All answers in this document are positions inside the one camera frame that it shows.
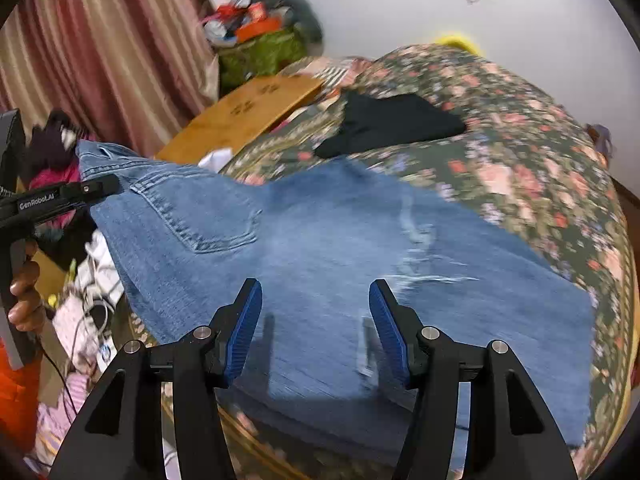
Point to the person's left forearm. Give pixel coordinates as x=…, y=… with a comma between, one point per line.
x=15, y=395

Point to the orange box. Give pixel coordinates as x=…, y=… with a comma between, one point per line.
x=257, y=27

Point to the person's left hand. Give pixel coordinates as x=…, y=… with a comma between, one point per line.
x=27, y=295

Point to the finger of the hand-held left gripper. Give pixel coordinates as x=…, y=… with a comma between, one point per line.
x=97, y=187

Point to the white paper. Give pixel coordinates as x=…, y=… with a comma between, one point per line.
x=217, y=159

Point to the patchwork cloth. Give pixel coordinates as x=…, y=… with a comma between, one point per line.
x=330, y=72

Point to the red gift packaging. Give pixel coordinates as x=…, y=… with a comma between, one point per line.
x=230, y=12

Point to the grey plush pillow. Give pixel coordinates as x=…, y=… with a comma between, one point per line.
x=300, y=10

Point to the black cloth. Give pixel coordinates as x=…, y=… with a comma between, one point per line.
x=385, y=122

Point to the dark clothes pile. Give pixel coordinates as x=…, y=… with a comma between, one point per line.
x=50, y=142

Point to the yellow padded headboard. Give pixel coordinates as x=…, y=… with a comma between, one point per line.
x=457, y=42

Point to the purple bag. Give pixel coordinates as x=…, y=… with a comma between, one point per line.
x=600, y=137

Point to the green covered cabinet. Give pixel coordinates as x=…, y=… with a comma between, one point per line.
x=260, y=55

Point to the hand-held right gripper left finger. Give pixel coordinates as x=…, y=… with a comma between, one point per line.
x=245, y=335

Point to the floral bed quilt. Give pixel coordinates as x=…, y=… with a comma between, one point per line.
x=525, y=160

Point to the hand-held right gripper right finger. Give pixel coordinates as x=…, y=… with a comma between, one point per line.
x=390, y=335

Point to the blue denim pants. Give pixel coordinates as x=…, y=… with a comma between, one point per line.
x=325, y=240

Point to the magenta cloth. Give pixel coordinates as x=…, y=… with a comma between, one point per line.
x=55, y=176

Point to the wooden lap desk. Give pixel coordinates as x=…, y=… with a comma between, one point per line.
x=245, y=110

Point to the pink striped cloth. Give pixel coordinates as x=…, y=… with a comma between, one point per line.
x=67, y=405

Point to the striped pink curtain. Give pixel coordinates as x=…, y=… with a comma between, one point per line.
x=100, y=35

